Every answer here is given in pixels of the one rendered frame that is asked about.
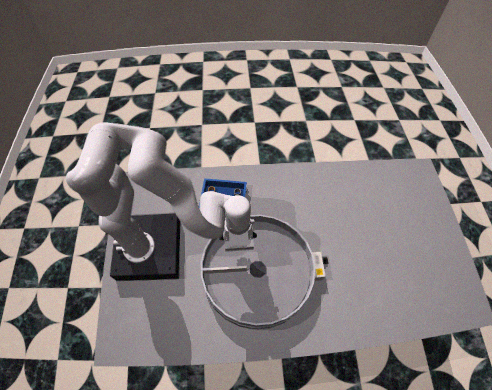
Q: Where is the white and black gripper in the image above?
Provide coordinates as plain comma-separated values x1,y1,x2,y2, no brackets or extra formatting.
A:
219,220,257,241

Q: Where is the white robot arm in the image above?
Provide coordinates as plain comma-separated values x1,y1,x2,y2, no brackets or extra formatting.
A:
66,123,254,263

